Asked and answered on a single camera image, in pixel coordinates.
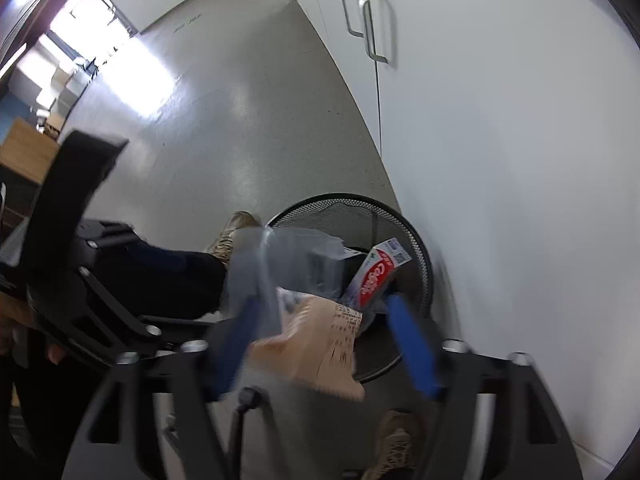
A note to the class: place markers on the black mesh trash bin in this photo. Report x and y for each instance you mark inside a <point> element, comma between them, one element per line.
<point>362,222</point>

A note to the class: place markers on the black small carton box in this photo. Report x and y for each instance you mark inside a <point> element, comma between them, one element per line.
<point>330,274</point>

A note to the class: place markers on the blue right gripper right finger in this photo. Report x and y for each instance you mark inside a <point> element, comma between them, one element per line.
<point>413,345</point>

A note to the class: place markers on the clear plastic bag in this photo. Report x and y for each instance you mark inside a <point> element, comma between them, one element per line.
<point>264,259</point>

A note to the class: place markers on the Colgate toothpaste box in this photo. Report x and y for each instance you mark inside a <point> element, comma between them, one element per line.
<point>375,273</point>

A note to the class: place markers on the beige sneaker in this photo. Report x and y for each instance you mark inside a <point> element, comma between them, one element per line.
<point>397,446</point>
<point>232,234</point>

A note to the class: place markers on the brown printed paper receipt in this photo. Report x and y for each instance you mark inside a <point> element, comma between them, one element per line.
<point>315,347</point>

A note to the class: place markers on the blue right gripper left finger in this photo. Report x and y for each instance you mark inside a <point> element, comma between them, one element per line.
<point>228,343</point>

